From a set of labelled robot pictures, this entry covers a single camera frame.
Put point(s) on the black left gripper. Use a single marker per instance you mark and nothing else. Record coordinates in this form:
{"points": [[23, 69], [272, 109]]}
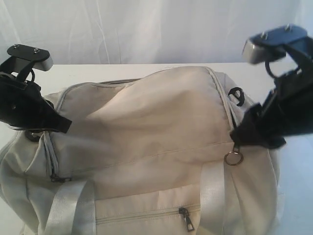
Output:
{"points": [[23, 108]]}

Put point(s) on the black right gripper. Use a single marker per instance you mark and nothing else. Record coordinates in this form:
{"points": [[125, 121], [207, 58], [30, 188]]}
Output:
{"points": [[286, 111]]}

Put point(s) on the beige duffel bag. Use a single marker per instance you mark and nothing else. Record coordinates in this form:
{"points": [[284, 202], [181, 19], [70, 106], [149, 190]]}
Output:
{"points": [[151, 156]]}

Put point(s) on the white backdrop curtain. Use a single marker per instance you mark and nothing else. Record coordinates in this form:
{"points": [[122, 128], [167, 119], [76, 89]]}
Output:
{"points": [[144, 31]]}

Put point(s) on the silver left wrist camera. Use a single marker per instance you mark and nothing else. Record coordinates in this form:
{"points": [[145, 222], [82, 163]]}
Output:
{"points": [[22, 55]]}

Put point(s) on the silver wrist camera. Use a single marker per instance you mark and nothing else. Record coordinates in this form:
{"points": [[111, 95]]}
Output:
{"points": [[22, 55], [268, 45]]}

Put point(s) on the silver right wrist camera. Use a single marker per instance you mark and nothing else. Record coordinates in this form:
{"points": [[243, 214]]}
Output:
{"points": [[268, 45]]}

